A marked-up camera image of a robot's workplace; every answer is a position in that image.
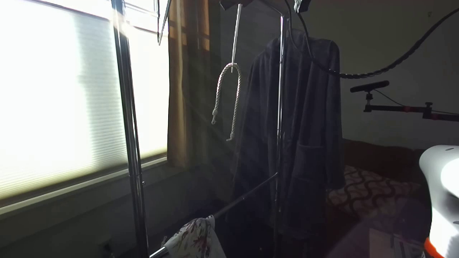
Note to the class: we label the tan window curtain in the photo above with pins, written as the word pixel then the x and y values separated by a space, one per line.
pixel 189 62

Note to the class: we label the floral white cloth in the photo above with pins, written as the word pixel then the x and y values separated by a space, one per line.
pixel 196 239

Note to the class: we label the camera on black boom arm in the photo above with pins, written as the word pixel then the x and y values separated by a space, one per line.
pixel 427 110

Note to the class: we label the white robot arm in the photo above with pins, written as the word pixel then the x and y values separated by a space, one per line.
pixel 441 168

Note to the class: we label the dark grey bathrobe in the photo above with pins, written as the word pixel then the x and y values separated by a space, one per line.
pixel 293 126

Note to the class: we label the white clothes hanger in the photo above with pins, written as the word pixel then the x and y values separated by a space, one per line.
pixel 230 67

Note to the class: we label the metal clothes rack frame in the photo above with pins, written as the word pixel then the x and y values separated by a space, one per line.
pixel 131 132

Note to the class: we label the patterned red rug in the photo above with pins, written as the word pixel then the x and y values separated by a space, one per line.
pixel 368 193

